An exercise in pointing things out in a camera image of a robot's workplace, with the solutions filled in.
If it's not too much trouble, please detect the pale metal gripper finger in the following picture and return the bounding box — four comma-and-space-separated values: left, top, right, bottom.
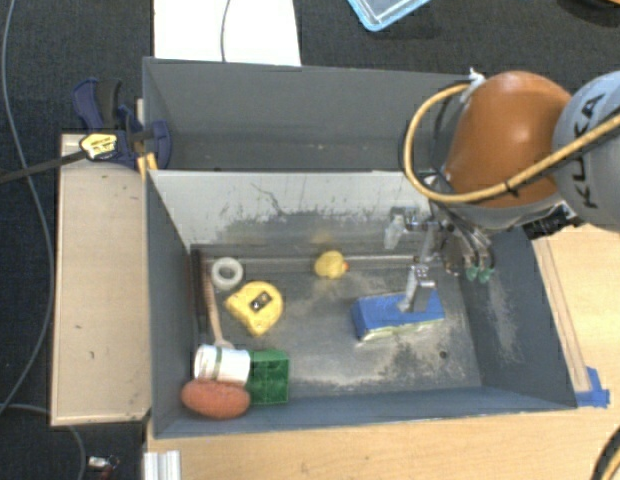
398, 263, 437, 315
383, 206, 419, 251

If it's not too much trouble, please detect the blue sponge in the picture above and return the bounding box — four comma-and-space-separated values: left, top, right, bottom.
350, 290, 446, 344

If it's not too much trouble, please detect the yellow rubber duck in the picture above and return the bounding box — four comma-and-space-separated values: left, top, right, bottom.
313, 250, 351, 281

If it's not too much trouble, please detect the grey metal bin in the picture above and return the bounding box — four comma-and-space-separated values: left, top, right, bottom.
141, 56, 579, 440

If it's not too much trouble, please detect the yellow tape measure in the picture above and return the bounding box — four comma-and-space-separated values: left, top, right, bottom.
224, 280, 285, 339

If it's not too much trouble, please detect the green toy block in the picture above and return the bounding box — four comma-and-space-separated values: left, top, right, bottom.
246, 348, 292, 406

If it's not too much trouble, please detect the orange-brown oval ball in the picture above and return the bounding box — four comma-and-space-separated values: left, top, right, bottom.
180, 378, 252, 421

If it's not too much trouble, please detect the pale wood board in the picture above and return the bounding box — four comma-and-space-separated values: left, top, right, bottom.
49, 132, 154, 427

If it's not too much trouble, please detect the black cylinder on white bracket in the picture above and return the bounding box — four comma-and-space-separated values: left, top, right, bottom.
519, 205, 579, 240

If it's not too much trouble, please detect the white tape ring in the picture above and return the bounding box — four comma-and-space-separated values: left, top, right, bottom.
210, 256, 245, 292

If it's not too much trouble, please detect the white mallet with wooden handle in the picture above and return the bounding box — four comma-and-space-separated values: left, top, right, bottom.
192, 267, 253, 385

